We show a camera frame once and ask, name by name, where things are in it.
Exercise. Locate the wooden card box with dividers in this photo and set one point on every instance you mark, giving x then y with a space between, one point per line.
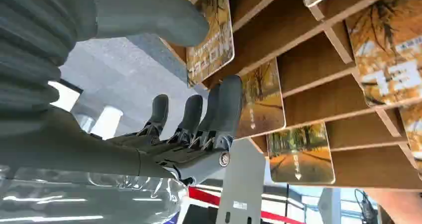
306 94

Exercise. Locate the grey metal bracket with label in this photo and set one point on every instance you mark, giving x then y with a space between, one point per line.
244 176

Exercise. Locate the clear plastic bottle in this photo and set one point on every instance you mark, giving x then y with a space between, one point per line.
82 202

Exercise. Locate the ribbed grey right arm sleeve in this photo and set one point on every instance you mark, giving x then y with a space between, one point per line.
29 37

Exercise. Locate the red barrier strip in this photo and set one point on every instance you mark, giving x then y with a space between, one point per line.
204 196

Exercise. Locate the grey post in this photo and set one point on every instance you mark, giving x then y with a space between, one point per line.
329 206

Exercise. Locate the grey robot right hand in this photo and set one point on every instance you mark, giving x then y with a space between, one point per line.
82 153

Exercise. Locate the white light panel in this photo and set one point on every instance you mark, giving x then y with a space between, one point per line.
66 95
106 122

